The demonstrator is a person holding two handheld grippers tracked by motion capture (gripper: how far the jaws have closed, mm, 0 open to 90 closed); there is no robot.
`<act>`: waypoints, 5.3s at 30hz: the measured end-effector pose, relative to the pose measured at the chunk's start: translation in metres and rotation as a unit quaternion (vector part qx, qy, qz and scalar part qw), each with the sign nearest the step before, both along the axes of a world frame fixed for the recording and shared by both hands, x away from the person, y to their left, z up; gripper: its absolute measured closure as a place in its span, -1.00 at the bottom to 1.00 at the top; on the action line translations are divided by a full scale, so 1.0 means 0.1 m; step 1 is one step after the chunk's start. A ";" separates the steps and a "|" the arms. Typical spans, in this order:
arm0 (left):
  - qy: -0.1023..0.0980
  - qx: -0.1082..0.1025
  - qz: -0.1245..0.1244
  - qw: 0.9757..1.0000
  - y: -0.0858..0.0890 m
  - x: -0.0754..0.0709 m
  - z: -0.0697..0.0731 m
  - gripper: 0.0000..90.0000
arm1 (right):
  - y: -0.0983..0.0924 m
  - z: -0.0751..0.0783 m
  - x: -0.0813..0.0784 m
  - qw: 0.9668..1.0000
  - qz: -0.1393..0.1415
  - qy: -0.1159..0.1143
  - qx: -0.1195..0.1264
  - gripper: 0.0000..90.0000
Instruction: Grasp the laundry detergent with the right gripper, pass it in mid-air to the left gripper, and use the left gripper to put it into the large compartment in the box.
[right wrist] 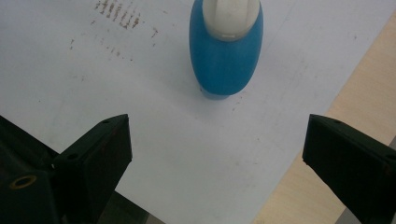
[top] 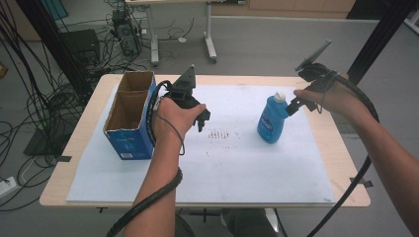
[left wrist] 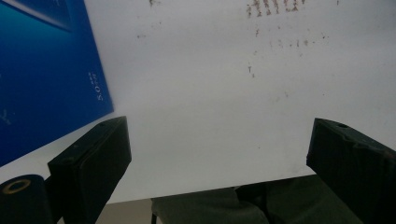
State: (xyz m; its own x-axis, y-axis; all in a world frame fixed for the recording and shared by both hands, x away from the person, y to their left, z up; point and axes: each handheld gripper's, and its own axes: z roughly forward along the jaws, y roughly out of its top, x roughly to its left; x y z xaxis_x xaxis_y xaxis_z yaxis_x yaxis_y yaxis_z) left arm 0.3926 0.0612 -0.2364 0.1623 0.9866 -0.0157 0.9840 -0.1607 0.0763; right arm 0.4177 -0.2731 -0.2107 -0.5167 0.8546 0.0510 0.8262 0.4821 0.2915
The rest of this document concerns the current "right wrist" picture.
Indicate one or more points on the blue bottle with white cap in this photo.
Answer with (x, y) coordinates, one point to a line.
(224, 68)

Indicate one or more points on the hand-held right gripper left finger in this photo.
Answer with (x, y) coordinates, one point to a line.
(93, 161)

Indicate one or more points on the white board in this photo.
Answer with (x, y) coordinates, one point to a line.
(186, 149)

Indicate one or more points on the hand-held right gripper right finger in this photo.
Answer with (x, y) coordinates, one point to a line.
(351, 161)

